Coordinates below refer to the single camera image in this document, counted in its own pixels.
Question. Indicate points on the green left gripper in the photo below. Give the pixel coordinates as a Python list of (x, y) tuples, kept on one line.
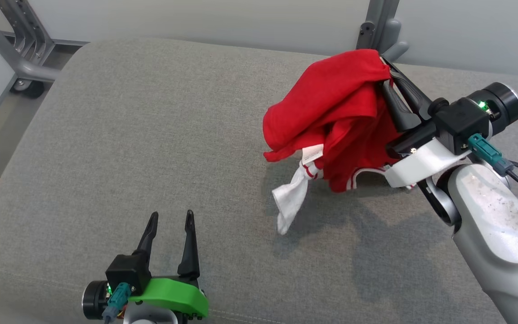
[(173, 294)]

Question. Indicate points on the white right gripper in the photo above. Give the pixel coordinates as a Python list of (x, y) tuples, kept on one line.
[(421, 164)]

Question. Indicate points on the red white t-shirt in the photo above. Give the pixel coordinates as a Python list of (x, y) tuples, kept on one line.
[(331, 103)]

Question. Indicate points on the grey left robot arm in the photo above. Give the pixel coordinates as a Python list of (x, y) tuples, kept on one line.
[(151, 317)]

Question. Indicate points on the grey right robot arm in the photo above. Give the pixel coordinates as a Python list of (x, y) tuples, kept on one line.
[(497, 234)]

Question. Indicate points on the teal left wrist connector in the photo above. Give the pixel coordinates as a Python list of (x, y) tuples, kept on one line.
[(117, 299)]

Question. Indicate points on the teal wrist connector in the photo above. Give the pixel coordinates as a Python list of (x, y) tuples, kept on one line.
[(117, 299), (488, 153)]

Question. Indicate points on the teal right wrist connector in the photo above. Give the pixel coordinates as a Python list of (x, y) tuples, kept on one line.
[(488, 153)]

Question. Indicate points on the grey fabric sofa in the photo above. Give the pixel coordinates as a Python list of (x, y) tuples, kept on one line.
[(151, 148)]

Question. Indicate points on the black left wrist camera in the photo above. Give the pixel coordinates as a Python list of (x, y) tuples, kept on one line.
[(124, 272)]

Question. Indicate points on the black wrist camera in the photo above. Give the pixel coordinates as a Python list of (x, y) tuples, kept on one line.
[(124, 272), (466, 117)]

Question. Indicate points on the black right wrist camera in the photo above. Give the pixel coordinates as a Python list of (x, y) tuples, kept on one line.
[(466, 117)]

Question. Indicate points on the grey metal wheeled frame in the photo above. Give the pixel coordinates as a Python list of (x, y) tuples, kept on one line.
[(20, 54)]

